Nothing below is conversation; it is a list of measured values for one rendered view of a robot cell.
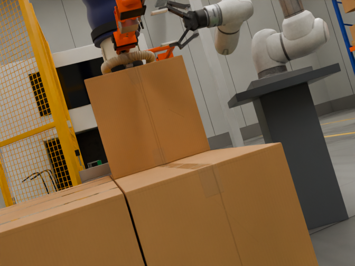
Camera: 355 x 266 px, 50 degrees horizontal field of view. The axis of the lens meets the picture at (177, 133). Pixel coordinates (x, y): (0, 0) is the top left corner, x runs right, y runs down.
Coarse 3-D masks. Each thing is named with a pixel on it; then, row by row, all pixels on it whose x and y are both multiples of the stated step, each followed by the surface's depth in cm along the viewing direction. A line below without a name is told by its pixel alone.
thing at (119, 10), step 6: (120, 0) 116; (120, 6) 116; (126, 6) 117; (132, 6) 117; (138, 6) 117; (120, 12) 117; (126, 12) 118; (132, 12) 120; (138, 12) 121; (120, 18) 122; (126, 18) 124
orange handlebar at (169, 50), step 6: (126, 0) 115; (132, 0) 115; (138, 0) 117; (132, 18) 131; (120, 36) 144; (126, 36) 146; (132, 36) 151; (156, 48) 186; (162, 48) 187; (168, 48) 188; (168, 54) 201
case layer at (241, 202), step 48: (96, 192) 109; (144, 192) 86; (192, 192) 88; (240, 192) 90; (288, 192) 93; (0, 240) 79; (48, 240) 81; (96, 240) 83; (144, 240) 85; (192, 240) 87; (240, 240) 89; (288, 240) 92
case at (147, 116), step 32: (160, 64) 151; (96, 96) 146; (128, 96) 148; (160, 96) 150; (192, 96) 153; (128, 128) 147; (160, 128) 150; (192, 128) 152; (128, 160) 147; (160, 160) 149
